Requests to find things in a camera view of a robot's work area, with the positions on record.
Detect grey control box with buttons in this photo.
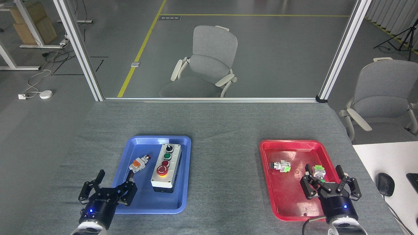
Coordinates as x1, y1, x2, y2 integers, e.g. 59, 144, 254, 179
151, 143, 182, 194

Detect black tripod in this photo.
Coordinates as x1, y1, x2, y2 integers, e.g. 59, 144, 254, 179
374, 18, 418, 62

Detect green push button switch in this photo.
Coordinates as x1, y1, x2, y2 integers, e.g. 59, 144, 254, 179
313, 165, 326, 183

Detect grey office chair white arms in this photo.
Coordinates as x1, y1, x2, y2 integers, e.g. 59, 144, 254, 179
159, 25, 238, 98
339, 57, 418, 141

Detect white side table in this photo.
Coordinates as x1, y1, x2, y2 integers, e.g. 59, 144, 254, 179
353, 141, 418, 235

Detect black push button green block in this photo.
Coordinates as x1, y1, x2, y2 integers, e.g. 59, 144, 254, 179
270, 161, 291, 173

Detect blue plastic tray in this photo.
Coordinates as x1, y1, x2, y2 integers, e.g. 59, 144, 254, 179
111, 136, 192, 214

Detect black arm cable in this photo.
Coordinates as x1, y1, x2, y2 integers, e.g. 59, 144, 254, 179
302, 217, 327, 235

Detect black mouse cable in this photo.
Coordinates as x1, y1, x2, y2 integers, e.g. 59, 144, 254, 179
384, 196, 409, 235

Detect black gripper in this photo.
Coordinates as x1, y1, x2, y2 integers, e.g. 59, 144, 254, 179
300, 164, 362, 226
78, 170, 137, 229

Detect red plastic tray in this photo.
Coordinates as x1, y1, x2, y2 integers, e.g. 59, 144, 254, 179
259, 140, 343, 222

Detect white floor cable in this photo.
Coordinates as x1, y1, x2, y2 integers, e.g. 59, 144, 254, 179
25, 41, 69, 97

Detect red push button orange block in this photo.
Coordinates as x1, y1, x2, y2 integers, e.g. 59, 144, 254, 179
128, 155, 152, 172

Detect black keyboard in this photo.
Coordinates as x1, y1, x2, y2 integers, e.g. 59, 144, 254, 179
406, 173, 418, 193

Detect white pleated curtain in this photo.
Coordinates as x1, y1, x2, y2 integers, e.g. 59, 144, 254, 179
364, 0, 418, 54

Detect silver aluminium post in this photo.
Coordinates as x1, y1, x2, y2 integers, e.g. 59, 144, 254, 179
317, 0, 373, 103
53, 0, 105, 102

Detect brown cardboard box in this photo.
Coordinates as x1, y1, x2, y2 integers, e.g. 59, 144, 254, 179
9, 2, 57, 45

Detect black computer mouse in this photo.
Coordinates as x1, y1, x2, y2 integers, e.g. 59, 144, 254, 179
376, 172, 395, 197

